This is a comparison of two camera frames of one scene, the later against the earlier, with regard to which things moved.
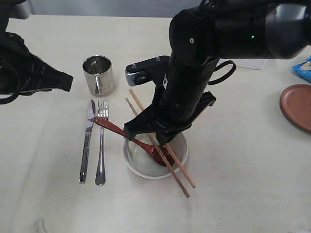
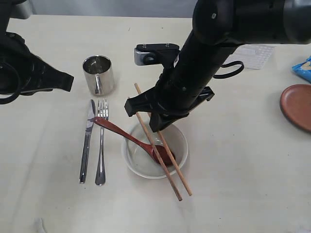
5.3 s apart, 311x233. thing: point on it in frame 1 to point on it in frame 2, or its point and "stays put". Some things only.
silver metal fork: (103, 109) stays put
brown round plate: (295, 104) stays put
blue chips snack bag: (303, 69) stays put
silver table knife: (91, 118) stays put
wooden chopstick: (161, 154) to (150, 140)
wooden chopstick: (167, 146) to (180, 173)
